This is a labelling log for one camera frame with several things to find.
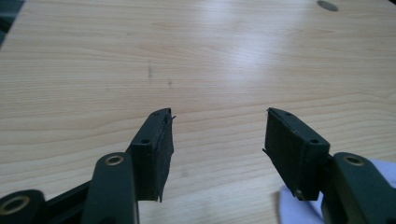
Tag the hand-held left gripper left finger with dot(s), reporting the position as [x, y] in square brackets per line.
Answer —
[155, 155]

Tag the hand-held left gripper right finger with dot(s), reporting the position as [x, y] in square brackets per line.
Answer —
[292, 155]

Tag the pale lavender cloth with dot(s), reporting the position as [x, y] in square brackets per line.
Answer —
[297, 211]

